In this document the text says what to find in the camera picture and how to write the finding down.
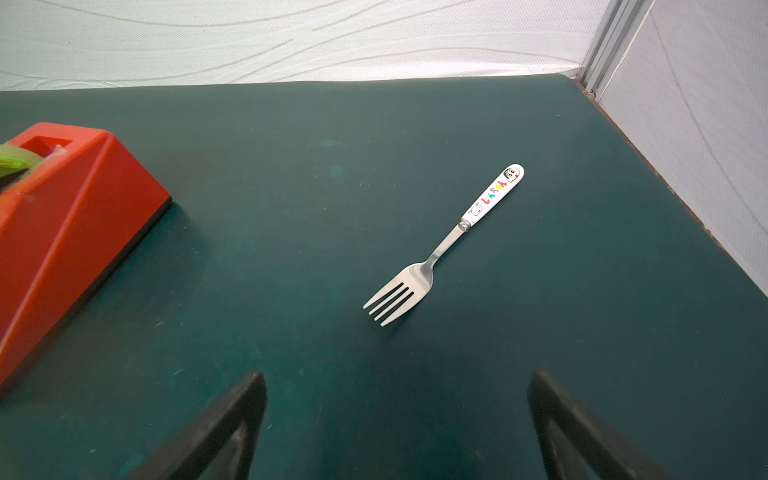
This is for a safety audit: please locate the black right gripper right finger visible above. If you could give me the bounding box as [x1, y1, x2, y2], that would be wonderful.
[527, 370, 673, 479]

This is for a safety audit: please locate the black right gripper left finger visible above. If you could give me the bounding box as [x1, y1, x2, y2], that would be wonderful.
[128, 372, 268, 479]

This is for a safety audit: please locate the red tape dispenser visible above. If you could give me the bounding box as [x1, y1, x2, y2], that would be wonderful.
[1, 123, 172, 395]

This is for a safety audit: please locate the green tape roll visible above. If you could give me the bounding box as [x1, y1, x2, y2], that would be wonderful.
[1, 144, 44, 188]

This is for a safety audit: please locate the fork with white handle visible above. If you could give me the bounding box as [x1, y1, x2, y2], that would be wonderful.
[363, 164, 525, 327]

